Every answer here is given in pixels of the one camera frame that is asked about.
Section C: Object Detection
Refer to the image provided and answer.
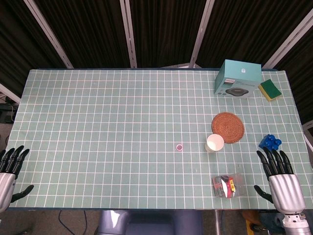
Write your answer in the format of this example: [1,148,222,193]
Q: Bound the metal table leg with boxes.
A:
[214,210,222,235]

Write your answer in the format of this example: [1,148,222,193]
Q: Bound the dark pleated curtain panel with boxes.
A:
[34,0,130,69]
[128,0,208,68]
[276,17,313,123]
[0,0,68,98]
[197,0,313,68]

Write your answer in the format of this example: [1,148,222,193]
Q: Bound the white partition frame post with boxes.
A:
[119,0,138,69]
[0,83,22,103]
[262,9,313,71]
[302,122,313,147]
[23,0,74,69]
[189,0,216,69]

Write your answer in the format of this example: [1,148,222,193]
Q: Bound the teal speakerphone product box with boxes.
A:
[214,59,263,99]

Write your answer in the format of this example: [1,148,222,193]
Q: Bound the brown wooden spoon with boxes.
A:
[242,211,261,233]

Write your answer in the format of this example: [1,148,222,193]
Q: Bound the black device on floor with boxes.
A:
[0,102,19,123]

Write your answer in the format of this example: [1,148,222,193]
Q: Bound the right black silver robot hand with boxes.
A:
[253,146,306,215]

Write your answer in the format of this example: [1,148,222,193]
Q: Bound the clear plastic pack red item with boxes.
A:
[211,173,244,198]

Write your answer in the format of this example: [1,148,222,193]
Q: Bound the grey-purple robot torso base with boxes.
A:
[97,210,203,235]

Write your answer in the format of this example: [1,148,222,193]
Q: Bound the green white grid tablecloth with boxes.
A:
[6,68,313,211]

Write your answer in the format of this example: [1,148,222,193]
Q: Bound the blue toy building brick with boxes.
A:
[258,134,282,150]

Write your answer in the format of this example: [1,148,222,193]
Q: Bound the green yellow sponge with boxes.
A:
[258,79,282,102]

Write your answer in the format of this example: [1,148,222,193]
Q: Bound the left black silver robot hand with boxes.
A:
[0,145,34,213]

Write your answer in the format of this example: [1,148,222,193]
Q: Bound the round woven rattan coaster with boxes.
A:
[211,112,245,144]

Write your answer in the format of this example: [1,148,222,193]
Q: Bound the white paper cup blue flower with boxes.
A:
[204,134,224,153]

